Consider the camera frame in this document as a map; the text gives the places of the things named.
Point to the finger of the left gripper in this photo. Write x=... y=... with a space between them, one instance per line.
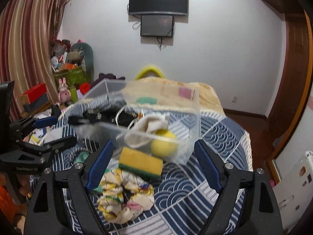
x=27 y=125
x=59 y=144

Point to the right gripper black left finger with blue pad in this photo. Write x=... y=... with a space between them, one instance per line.
x=47 y=211

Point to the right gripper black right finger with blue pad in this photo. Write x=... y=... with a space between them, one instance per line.
x=260 y=212

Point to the green knitted cloth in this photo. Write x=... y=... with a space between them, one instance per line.
x=80 y=157

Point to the floral yellow white scrunchie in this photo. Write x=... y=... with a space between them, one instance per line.
x=125 y=196

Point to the white fluffy towel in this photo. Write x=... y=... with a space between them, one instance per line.
x=139 y=135

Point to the yellow green sponge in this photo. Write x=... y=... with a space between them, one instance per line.
x=140 y=163

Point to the red box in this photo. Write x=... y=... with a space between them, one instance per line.
x=33 y=94

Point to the white cabinet with stickers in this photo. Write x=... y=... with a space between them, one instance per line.
x=294 y=192

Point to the pink rabbit plush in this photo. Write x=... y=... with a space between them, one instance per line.
x=64 y=95

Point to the green storage crate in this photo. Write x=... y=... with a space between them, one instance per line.
x=74 y=77

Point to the black patterned cloth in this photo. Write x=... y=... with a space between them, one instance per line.
x=115 y=116

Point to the blue white patterned bedcover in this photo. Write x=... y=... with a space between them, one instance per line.
x=183 y=198

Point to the dark purple clothes pile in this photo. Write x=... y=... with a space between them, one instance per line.
x=108 y=76

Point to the grey green plush toy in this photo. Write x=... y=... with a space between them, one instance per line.
x=81 y=54

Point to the red striped curtain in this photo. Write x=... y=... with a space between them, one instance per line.
x=29 y=29

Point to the yellow foam ball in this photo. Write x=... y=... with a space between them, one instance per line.
x=161 y=148

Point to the clear plastic storage box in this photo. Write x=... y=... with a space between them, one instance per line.
x=107 y=94

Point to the yellow curved cushion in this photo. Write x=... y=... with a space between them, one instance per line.
x=150 y=70

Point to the beige fleece blanket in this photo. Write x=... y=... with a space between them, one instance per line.
x=200 y=95

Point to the brown wooden door frame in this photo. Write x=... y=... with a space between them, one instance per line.
x=293 y=92

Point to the small wall monitor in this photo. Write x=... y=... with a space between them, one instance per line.
x=153 y=25

